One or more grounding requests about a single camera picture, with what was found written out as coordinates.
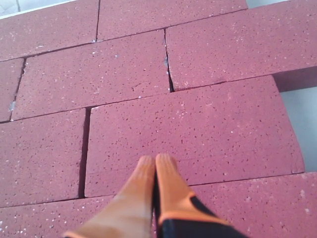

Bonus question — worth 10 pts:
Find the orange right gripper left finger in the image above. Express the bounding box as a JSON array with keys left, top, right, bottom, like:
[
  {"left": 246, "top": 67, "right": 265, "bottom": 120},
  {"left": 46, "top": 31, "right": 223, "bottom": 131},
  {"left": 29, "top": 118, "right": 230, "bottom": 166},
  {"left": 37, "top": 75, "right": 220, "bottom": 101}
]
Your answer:
[{"left": 63, "top": 156, "right": 155, "bottom": 238}]

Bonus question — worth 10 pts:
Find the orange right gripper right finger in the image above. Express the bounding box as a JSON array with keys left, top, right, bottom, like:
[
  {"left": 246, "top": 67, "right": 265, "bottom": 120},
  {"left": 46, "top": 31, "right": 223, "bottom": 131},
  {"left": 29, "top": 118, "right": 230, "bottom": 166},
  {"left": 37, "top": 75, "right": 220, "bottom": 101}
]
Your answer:
[{"left": 155, "top": 154, "right": 246, "bottom": 238}]

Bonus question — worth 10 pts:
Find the brick with white chip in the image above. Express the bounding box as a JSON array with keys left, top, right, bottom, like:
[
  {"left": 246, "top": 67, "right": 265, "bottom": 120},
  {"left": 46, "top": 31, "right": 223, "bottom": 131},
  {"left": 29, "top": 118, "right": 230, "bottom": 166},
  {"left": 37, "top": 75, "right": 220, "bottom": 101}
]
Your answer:
[{"left": 0, "top": 109, "right": 86, "bottom": 207}]

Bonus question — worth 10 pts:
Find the front row left brick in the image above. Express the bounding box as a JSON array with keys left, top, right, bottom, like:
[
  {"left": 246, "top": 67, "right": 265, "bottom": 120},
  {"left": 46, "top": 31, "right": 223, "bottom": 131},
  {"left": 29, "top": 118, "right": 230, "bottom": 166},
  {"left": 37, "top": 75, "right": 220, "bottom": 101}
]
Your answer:
[{"left": 0, "top": 195, "right": 113, "bottom": 238}]

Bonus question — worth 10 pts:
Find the front row right brick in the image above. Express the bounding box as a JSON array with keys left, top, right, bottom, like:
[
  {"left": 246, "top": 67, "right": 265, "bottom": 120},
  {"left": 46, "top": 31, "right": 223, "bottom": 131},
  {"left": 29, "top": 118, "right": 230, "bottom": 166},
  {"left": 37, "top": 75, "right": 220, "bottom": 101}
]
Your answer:
[{"left": 192, "top": 172, "right": 317, "bottom": 238}]

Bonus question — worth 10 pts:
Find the third row right brick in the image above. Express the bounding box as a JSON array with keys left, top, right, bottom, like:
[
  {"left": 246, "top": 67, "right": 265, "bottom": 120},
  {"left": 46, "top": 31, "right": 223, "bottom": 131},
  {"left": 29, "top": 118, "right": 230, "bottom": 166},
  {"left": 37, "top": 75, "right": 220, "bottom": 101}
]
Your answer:
[{"left": 84, "top": 75, "right": 305, "bottom": 197}]

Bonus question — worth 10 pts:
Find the back right row brick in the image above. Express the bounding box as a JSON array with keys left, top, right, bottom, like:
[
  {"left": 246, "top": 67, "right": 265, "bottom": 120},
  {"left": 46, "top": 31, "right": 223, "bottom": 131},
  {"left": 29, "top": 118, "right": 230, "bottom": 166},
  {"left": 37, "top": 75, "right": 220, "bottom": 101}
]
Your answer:
[{"left": 97, "top": 0, "right": 248, "bottom": 41}]

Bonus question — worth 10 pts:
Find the second row right brick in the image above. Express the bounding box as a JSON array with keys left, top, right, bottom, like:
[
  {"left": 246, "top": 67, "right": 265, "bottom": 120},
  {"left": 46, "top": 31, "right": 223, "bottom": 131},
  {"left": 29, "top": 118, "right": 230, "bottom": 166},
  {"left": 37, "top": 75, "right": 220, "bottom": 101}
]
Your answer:
[{"left": 166, "top": 0, "right": 317, "bottom": 91}]

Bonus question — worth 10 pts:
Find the back left row brick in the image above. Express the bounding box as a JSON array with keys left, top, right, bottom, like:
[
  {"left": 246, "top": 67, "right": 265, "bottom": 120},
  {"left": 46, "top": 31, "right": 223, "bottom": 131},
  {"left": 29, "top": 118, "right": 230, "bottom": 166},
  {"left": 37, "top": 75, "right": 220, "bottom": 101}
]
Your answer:
[{"left": 0, "top": 0, "right": 99, "bottom": 61}]

